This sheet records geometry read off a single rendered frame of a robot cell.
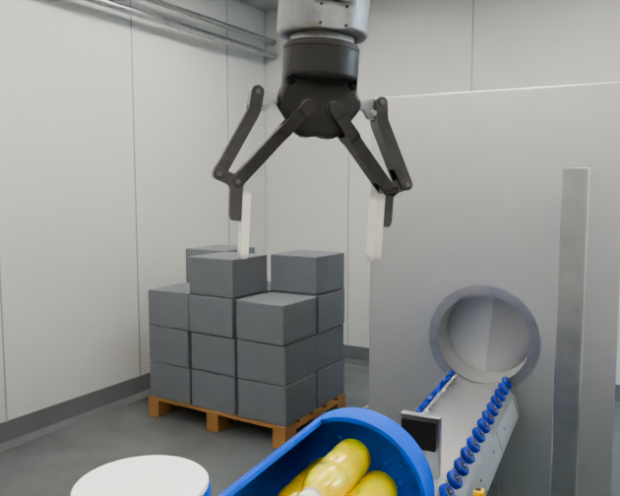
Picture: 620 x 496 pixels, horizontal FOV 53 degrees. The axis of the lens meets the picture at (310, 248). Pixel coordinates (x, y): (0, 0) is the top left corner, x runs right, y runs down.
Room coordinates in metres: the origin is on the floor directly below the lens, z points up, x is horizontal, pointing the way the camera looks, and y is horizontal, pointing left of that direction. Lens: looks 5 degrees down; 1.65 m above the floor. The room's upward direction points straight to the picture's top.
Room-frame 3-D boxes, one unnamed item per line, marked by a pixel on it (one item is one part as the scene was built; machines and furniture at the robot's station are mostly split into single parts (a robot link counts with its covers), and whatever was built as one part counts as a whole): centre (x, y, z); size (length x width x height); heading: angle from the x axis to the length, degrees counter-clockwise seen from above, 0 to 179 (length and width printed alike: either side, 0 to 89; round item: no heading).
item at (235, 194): (0.61, 0.08, 1.64); 0.03 x 0.01 x 0.05; 103
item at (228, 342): (4.48, 0.46, 0.59); 1.20 x 0.80 x 1.19; 59
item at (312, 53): (0.63, -0.01, 1.75); 0.08 x 0.07 x 0.09; 103
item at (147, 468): (1.26, 0.35, 1.03); 0.28 x 0.28 x 0.01
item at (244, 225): (0.62, 0.06, 1.62); 0.03 x 0.01 x 0.07; 13
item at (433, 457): (1.53, -0.28, 1.00); 0.10 x 0.04 x 0.15; 64
